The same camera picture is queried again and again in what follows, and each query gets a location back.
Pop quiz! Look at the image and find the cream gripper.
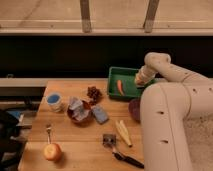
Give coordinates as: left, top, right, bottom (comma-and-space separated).
134, 65, 156, 87

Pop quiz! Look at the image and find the green plastic tray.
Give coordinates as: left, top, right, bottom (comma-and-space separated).
107, 67, 155, 101

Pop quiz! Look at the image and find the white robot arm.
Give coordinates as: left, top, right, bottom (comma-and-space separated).
135, 52, 213, 171

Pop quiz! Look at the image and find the orange carrot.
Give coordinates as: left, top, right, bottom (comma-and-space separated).
117, 80, 124, 95

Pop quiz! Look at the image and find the purple bowl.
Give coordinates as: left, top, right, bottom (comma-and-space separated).
128, 99, 140, 122

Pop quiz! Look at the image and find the dark red grapes bunch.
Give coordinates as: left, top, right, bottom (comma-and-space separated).
87, 86, 102, 105

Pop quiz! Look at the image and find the yellow banana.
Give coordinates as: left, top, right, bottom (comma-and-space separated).
115, 120, 132, 147

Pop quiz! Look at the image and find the blue sponge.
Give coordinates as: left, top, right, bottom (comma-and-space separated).
92, 105, 109, 124

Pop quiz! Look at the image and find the brown bowl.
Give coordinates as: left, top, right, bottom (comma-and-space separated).
67, 101, 92, 125

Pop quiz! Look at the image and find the crumpled white blue cloth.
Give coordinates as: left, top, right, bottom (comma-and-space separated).
68, 97, 89, 121

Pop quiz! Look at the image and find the white cup blue inside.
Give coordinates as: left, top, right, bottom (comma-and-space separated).
46, 93, 62, 112

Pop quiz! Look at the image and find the red yellow apple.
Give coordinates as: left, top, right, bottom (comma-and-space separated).
43, 143, 62, 161

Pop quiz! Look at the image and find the black chair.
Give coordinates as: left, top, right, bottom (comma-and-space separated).
0, 109, 22, 171

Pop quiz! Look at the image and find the black handled spatula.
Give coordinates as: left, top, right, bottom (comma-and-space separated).
102, 134, 144, 169

